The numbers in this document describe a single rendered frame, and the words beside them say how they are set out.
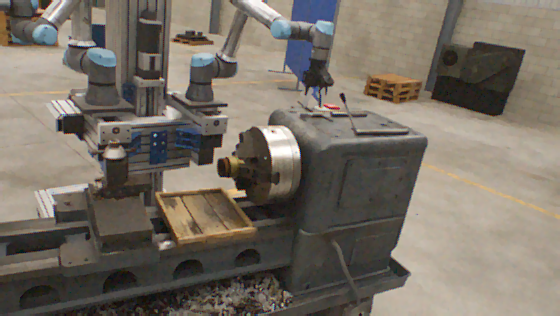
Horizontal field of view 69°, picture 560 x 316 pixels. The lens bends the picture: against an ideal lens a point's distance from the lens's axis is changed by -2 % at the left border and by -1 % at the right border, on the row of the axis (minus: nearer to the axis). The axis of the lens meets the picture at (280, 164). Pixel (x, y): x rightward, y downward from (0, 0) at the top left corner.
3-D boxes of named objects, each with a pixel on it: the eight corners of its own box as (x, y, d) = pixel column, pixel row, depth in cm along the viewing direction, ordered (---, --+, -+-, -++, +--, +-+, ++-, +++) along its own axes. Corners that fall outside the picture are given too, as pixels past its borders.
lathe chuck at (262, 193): (251, 173, 188) (266, 112, 172) (281, 218, 166) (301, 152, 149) (233, 174, 183) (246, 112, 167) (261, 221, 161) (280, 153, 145)
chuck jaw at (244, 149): (257, 158, 168) (253, 130, 170) (262, 156, 164) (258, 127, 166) (232, 160, 163) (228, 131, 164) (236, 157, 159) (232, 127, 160)
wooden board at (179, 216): (222, 194, 184) (222, 186, 183) (256, 236, 156) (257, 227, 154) (154, 201, 169) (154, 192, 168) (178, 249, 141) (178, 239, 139)
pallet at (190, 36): (193, 40, 1393) (194, 28, 1379) (213, 44, 1367) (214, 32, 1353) (171, 41, 1289) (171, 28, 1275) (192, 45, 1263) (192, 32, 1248)
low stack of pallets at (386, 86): (387, 90, 1017) (391, 73, 1001) (419, 99, 969) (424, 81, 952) (361, 94, 926) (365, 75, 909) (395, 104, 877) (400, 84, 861)
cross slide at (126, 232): (130, 184, 167) (130, 174, 165) (153, 241, 133) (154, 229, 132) (85, 188, 159) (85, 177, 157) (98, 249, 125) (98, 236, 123)
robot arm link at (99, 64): (99, 84, 176) (98, 52, 171) (79, 78, 182) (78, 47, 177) (122, 82, 186) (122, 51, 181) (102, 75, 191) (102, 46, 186)
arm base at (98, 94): (80, 97, 188) (80, 76, 184) (114, 96, 197) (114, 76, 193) (89, 106, 177) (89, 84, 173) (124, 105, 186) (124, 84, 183)
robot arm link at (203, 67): (184, 77, 213) (186, 51, 208) (205, 77, 222) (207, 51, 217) (198, 83, 206) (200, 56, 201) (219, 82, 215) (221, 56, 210)
